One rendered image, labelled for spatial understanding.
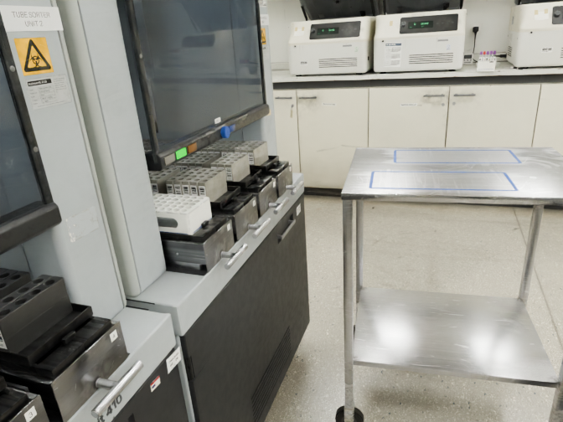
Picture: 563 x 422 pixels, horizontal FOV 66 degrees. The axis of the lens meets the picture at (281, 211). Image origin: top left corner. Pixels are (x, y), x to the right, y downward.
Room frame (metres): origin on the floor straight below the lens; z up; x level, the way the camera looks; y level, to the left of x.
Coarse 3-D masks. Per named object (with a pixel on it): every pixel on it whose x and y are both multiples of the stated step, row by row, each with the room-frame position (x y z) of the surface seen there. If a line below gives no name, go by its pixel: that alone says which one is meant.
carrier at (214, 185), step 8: (208, 176) 1.05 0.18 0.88; (216, 176) 1.05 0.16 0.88; (224, 176) 1.09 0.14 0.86; (200, 184) 1.00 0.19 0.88; (208, 184) 1.01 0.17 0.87; (216, 184) 1.05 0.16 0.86; (224, 184) 1.09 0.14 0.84; (200, 192) 1.00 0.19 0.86; (208, 192) 1.00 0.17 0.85; (216, 192) 1.04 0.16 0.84; (224, 192) 1.08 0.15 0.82
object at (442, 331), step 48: (384, 192) 1.01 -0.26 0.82; (432, 192) 0.99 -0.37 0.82; (480, 192) 0.97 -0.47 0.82; (528, 192) 0.94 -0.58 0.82; (528, 240) 1.30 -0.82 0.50; (528, 288) 1.28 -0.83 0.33; (384, 336) 1.14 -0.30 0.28; (432, 336) 1.12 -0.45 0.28; (480, 336) 1.11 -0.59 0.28; (528, 336) 1.09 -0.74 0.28; (528, 384) 0.91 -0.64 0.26
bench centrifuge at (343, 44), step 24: (312, 0) 3.49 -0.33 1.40; (336, 0) 3.45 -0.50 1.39; (360, 0) 3.40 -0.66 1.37; (312, 24) 3.23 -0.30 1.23; (336, 24) 3.16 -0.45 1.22; (360, 24) 3.09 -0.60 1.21; (288, 48) 3.25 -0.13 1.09; (312, 48) 3.17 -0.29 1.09; (336, 48) 3.11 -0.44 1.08; (360, 48) 3.05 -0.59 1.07; (312, 72) 3.17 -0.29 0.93; (336, 72) 3.11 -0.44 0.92; (360, 72) 3.05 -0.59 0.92
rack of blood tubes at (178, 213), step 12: (156, 204) 0.91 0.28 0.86; (168, 204) 0.91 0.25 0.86; (180, 204) 0.90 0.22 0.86; (192, 204) 0.91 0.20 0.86; (204, 204) 0.91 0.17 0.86; (168, 216) 0.86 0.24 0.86; (180, 216) 0.85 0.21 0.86; (192, 216) 0.86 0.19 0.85; (204, 216) 0.90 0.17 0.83; (168, 228) 0.86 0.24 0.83; (180, 228) 0.85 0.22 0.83; (192, 228) 0.85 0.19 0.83
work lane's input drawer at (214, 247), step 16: (208, 224) 0.89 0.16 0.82; (224, 224) 0.91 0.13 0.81; (176, 240) 0.84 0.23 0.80; (192, 240) 0.84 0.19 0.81; (208, 240) 0.83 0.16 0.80; (224, 240) 0.90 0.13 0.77; (176, 256) 0.84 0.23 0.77; (192, 256) 0.83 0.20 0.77; (208, 256) 0.83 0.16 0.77; (224, 256) 0.87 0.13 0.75; (208, 272) 0.82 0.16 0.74
